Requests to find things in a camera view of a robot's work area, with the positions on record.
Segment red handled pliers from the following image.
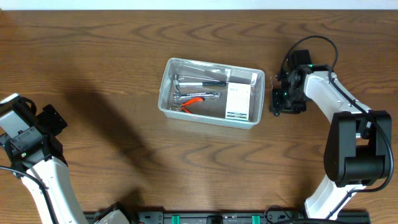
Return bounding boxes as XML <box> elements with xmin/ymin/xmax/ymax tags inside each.
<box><xmin>170</xmin><ymin>97</ymin><xmax>205</xmax><ymax>113</ymax></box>

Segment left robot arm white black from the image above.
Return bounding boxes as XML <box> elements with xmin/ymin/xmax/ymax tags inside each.
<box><xmin>1</xmin><ymin>94</ymin><xmax>130</xmax><ymax>223</ymax></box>

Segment clear plastic container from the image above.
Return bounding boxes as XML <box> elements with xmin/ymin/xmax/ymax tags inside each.
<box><xmin>158</xmin><ymin>58</ymin><xmax>266</xmax><ymax>129</ymax></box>

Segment small hammer black handle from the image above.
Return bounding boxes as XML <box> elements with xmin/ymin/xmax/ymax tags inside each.
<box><xmin>173</xmin><ymin>75</ymin><xmax>226</xmax><ymax>93</ymax></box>

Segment black yellow screwdriver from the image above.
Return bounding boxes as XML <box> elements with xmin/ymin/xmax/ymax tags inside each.
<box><xmin>269</xmin><ymin>77</ymin><xmax>279</xmax><ymax>116</ymax></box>

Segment white blue cardboard box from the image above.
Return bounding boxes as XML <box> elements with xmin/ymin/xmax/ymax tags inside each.
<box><xmin>225</xmin><ymin>82</ymin><xmax>251</xmax><ymax>121</ymax></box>

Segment black mounting rail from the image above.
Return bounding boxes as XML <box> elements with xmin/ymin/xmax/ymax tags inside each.
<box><xmin>84</xmin><ymin>209</ymin><xmax>371</xmax><ymax>224</ymax></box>

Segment silver wrench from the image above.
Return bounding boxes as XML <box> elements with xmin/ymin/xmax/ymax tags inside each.
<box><xmin>173</xmin><ymin>91</ymin><xmax>221</xmax><ymax>99</ymax></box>

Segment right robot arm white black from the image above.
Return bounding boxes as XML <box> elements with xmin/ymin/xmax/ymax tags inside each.
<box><xmin>277</xmin><ymin>64</ymin><xmax>394</xmax><ymax>220</ymax></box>

